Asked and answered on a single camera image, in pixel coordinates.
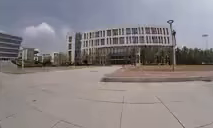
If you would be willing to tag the white curved building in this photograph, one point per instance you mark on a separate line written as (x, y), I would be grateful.
(127, 41)

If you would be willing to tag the pale paved plaza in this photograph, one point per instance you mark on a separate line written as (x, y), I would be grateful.
(94, 103)

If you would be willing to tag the raised planted bed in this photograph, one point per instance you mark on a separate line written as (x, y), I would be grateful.
(160, 74)

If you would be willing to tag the low pale buildings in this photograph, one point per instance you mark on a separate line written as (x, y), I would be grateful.
(40, 56)

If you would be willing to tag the row of trees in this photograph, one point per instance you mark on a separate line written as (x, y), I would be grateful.
(197, 56)

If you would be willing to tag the grey striped glass building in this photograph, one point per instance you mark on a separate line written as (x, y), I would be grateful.
(5, 46)

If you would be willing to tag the tall lamp post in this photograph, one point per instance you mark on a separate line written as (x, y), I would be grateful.
(173, 43)

